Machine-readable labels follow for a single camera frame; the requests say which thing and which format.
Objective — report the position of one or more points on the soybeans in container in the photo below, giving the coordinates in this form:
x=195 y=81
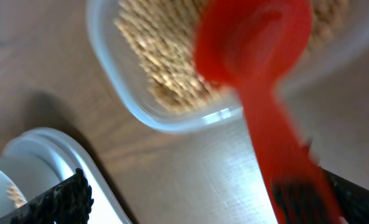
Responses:
x=161 y=33

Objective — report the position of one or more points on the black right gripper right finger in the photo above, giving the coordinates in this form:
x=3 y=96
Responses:
x=352 y=198

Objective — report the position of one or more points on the clear plastic container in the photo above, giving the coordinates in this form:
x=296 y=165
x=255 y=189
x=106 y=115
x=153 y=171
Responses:
x=129 y=80

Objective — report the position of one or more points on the soybeans in bowl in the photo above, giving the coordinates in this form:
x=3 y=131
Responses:
x=14 y=194

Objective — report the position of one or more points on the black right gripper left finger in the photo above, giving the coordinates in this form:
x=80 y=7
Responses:
x=69 y=202

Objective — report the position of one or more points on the white digital kitchen scale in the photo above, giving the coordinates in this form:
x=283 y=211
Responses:
x=63 y=155

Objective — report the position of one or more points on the red measuring scoop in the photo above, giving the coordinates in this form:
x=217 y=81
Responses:
x=250 y=45

